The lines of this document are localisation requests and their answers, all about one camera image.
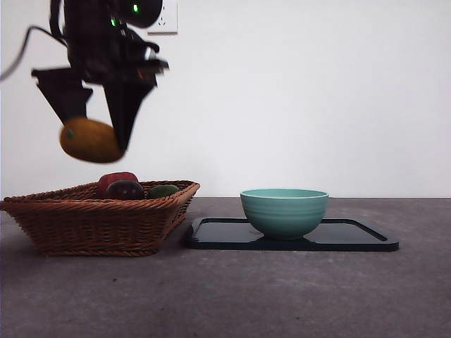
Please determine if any brown wicker basket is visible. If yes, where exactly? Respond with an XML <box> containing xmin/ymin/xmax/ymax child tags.
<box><xmin>0</xmin><ymin>180</ymin><xmax>202</xmax><ymax>258</ymax></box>

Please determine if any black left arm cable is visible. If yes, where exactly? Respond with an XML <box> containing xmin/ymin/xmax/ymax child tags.
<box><xmin>0</xmin><ymin>25</ymin><xmax>68</xmax><ymax>82</ymax></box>

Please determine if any red apple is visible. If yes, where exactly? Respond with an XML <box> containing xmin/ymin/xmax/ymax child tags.
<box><xmin>97</xmin><ymin>171</ymin><xmax>140</xmax><ymax>198</ymax></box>

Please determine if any black rectangular tray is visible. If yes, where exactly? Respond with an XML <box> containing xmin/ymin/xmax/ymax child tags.
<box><xmin>186</xmin><ymin>217</ymin><xmax>400</xmax><ymax>252</ymax></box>

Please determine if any teal ribbed bowl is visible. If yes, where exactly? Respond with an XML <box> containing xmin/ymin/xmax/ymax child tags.
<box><xmin>240</xmin><ymin>188</ymin><xmax>330</xmax><ymax>242</ymax></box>

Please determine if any dark purple round fruit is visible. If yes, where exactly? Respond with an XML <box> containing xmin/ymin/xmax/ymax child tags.
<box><xmin>105</xmin><ymin>180</ymin><xmax>145</xmax><ymax>201</ymax></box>

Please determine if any white wall socket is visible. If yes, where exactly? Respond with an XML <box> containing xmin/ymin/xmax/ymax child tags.
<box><xmin>147</xmin><ymin>0</ymin><xmax>179</xmax><ymax>35</ymax></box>

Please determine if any green fruit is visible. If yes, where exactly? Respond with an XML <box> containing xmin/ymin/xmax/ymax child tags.
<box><xmin>146</xmin><ymin>184</ymin><xmax>180</xmax><ymax>200</ymax></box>

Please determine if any orange-brown oval fruit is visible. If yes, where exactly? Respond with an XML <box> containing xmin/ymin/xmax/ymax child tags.
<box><xmin>58</xmin><ymin>118</ymin><xmax>126</xmax><ymax>165</ymax></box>

